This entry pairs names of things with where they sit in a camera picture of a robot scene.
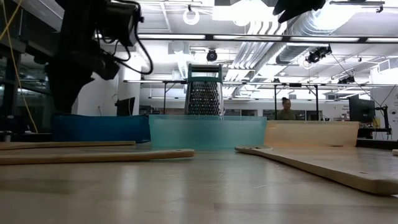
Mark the blue plastic bin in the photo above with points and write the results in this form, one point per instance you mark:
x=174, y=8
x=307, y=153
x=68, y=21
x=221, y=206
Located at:
x=99, y=129

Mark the plain wooden spatula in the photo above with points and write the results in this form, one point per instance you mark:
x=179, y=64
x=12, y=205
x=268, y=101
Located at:
x=62, y=145

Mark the large black monitor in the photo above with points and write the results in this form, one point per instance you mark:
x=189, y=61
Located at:
x=361, y=109

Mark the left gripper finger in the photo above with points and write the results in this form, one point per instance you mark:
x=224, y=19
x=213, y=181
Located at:
x=68, y=93

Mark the black background workstation frame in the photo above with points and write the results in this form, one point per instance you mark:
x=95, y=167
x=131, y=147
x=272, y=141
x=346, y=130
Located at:
x=275, y=102

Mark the wooden cutting board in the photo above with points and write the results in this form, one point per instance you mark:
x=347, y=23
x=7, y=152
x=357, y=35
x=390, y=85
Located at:
x=342, y=175

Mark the teal translucent plastic bin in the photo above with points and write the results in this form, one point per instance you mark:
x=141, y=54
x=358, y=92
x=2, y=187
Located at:
x=208, y=132

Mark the steel box grater teal trim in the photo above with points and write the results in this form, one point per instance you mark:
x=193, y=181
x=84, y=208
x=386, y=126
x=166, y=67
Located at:
x=203, y=96

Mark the ceiling light bar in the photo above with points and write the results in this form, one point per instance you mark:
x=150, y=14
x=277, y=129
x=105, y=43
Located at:
x=248, y=37

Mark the person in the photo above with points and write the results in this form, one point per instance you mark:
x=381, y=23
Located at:
x=286, y=113

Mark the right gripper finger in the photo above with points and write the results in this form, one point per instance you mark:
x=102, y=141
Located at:
x=306, y=6
x=284, y=6

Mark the small black monitor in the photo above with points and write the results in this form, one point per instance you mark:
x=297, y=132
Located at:
x=126, y=107

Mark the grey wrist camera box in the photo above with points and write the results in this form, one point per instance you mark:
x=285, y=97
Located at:
x=122, y=21

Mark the black ceiling camera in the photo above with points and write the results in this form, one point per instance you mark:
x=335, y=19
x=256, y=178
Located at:
x=211, y=56
x=317, y=55

